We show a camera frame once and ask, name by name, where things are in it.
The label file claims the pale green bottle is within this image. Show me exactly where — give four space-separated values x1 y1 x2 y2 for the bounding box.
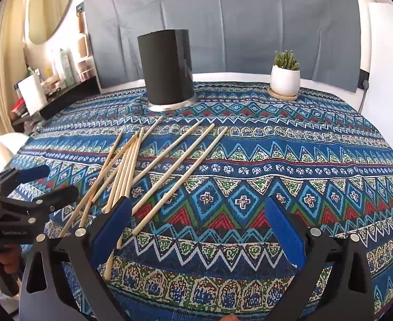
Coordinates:
59 48 76 86

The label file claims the round wall mirror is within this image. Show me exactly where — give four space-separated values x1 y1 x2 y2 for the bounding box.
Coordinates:
24 0 80 45

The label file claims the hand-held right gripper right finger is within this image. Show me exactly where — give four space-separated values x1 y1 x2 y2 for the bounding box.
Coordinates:
265 197 374 321

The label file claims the succulent in white pot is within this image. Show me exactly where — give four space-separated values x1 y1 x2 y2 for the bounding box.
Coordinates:
270 50 300 97

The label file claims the wooden wall rack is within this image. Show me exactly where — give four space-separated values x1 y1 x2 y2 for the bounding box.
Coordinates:
77 3 94 81

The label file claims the pile of wooden chopsticks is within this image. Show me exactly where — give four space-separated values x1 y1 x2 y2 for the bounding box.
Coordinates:
59 115 228 281

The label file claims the grey backdrop cloth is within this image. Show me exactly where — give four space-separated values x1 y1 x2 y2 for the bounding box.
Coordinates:
83 0 362 92

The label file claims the grey power cable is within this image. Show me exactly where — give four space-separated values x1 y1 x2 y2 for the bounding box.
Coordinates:
357 70 371 112

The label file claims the patterned blue tablecloth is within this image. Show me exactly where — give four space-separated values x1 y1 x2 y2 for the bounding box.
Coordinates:
7 81 393 321

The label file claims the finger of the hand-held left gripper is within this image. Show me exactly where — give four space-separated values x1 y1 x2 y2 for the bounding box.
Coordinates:
0 185 79 223
0 165 50 189

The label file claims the person's left hand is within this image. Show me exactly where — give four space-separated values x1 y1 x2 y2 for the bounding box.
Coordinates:
0 246 23 265

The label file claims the beige curtain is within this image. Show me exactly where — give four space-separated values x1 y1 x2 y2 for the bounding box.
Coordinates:
0 0 28 117

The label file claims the black cylindrical utensil holder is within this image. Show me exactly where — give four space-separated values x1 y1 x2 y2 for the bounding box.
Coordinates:
137 29 198 112

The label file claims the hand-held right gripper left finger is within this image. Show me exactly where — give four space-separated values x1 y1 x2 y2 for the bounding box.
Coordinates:
19 197 133 321

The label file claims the black side shelf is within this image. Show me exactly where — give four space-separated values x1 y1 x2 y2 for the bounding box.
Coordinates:
11 75 101 132

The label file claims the white paper bag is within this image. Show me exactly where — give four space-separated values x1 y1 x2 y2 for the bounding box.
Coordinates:
18 74 48 116

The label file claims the round wooden coaster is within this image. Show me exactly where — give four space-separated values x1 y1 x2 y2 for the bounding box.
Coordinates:
267 87 298 101

